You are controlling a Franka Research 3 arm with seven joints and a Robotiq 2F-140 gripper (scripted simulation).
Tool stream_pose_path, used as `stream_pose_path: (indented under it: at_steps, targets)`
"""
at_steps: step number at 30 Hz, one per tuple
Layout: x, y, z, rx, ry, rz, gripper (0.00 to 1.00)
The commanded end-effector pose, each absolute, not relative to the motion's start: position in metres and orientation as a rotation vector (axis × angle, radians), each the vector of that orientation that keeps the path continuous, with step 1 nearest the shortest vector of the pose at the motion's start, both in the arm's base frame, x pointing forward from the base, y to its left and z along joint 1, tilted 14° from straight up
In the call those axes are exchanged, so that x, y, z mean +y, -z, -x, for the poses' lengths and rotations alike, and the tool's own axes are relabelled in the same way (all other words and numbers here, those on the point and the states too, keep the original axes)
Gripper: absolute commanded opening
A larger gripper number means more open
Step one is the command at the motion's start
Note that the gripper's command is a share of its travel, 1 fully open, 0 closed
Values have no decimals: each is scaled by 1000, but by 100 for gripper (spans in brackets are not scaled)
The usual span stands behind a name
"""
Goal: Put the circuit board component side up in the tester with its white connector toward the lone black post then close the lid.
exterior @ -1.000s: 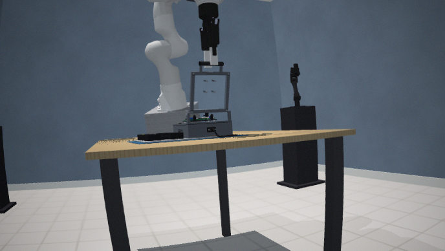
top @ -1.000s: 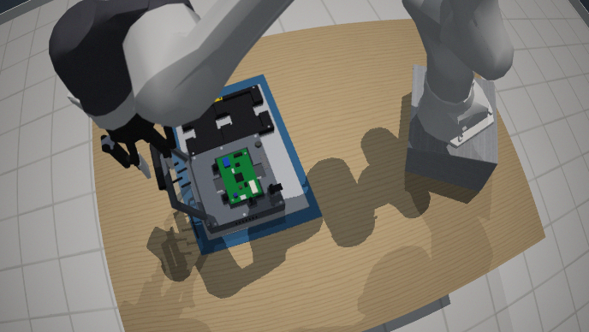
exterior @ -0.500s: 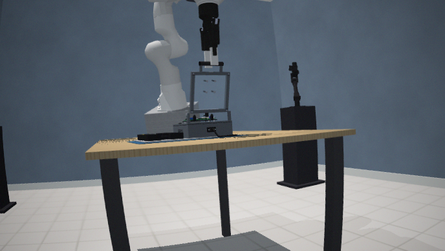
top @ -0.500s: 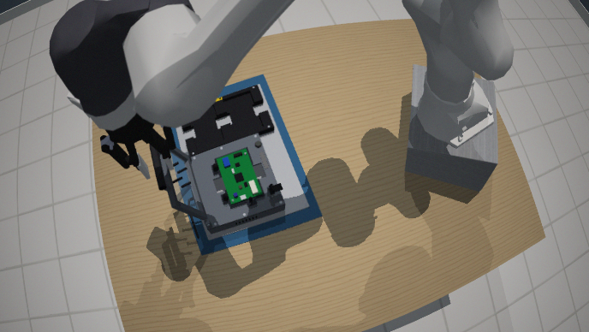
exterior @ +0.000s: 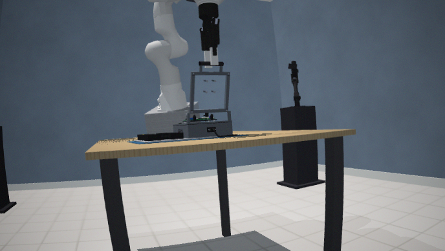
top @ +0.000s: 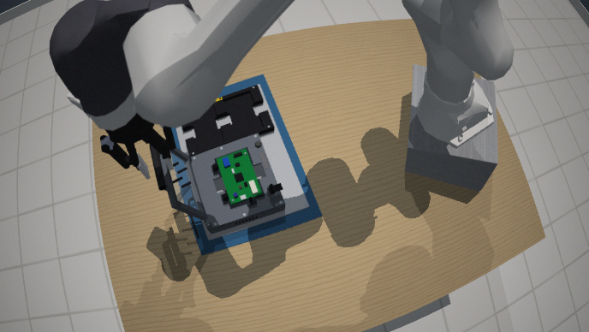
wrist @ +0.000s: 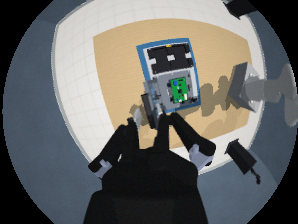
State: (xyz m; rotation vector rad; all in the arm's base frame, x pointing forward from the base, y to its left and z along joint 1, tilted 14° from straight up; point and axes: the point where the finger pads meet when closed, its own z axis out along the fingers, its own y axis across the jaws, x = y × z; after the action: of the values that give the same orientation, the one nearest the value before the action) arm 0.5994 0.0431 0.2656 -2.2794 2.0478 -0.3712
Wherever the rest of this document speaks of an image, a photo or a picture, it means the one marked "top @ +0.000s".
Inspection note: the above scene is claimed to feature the green circuit board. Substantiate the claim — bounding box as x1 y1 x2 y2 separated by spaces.
217 149 263 204

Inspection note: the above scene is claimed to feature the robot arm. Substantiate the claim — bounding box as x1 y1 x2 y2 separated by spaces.
50 0 515 148

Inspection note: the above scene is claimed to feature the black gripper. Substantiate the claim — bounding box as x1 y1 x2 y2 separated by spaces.
100 113 176 180

